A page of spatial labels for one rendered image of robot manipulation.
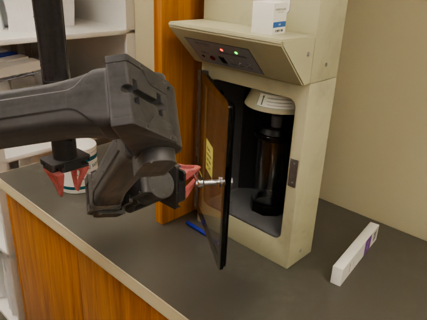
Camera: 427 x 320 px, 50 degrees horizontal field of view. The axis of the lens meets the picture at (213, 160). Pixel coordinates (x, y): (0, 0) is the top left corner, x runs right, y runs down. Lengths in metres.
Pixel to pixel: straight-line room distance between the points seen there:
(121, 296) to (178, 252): 0.20
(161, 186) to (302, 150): 0.35
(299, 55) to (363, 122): 0.55
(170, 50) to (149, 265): 0.54
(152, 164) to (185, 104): 0.74
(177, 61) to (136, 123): 0.76
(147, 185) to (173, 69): 0.44
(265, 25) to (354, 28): 0.52
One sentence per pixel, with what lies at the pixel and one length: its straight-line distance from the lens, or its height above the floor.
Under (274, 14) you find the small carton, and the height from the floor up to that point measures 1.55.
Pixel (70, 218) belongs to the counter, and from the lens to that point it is 1.40.
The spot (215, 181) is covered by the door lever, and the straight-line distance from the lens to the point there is 0.99.
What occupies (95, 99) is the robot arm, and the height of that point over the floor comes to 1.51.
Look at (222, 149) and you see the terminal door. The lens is 0.95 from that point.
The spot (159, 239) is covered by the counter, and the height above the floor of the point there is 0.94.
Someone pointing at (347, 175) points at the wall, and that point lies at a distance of 1.51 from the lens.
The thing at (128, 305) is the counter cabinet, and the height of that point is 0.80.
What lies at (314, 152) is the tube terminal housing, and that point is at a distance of 1.09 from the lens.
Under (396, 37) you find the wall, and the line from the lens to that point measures 1.37.
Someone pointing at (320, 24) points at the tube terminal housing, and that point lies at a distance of 0.98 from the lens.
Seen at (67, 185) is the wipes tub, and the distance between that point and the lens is 1.52.
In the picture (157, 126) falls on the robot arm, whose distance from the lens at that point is 0.48.
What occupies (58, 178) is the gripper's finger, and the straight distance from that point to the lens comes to 1.14.
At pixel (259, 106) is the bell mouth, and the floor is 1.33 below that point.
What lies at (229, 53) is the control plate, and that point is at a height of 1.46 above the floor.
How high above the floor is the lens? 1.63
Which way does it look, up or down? 23 degrees down
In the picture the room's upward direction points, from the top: 3 degrees clockwise
